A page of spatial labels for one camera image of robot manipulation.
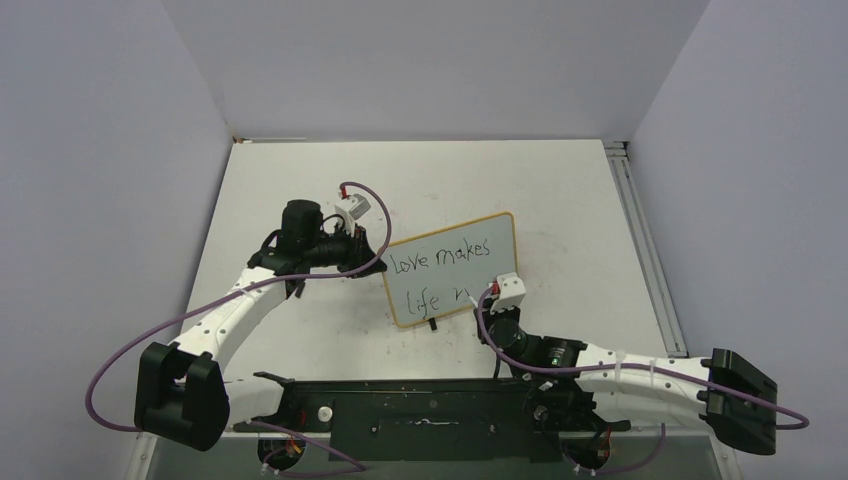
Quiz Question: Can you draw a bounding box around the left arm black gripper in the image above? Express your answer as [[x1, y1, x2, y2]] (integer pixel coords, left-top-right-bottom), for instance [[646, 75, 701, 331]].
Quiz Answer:
[[305, 221, 386, 279]]

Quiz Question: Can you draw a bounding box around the yellow framed small whiteboard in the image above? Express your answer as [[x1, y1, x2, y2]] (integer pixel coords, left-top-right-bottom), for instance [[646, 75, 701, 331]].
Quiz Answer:
[[381, 212, 518, 328]]

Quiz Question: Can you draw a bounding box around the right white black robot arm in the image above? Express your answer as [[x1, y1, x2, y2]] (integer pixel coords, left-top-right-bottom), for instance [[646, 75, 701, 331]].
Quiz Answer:
[[471, 272, 780, 455]]

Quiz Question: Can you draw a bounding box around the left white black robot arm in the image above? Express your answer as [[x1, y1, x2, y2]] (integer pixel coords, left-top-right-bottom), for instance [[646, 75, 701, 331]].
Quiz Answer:
[[134, 194, 386, 451]]

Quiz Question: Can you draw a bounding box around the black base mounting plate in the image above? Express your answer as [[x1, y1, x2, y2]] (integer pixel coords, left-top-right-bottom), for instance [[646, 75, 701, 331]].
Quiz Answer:
[[263, 378, 631, 463]]

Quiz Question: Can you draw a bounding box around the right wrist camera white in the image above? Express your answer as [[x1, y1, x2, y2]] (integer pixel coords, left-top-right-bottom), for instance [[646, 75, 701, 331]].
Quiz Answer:
[[489, 272, 526, 314]]

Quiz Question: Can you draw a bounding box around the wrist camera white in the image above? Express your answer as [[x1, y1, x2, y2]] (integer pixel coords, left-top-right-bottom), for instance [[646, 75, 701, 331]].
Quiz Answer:
[[489, 272, 526, 314], [334, 194, 371, 236]]

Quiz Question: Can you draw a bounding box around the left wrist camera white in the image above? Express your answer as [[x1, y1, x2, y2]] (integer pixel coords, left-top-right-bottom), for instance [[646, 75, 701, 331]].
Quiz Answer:
[[334, 194, 371, 236]]

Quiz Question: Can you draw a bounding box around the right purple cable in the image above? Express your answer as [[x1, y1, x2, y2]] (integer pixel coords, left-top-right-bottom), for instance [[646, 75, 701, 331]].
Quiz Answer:
[[475, 284, 811, 432]]

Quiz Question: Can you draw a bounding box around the purple cable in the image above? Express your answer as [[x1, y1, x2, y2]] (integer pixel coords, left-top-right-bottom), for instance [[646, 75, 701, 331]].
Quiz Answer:
[[84, 181, 393, 478], [475, 284, 811, 432]]

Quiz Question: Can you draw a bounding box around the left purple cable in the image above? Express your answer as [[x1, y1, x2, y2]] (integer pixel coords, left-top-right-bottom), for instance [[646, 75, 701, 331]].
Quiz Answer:
[[84, 181, 393, 478]]

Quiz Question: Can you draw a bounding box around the aluminium rail right side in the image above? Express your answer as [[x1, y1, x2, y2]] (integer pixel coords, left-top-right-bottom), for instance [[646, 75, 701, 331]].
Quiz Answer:
[[602, 141, 689, 357]]

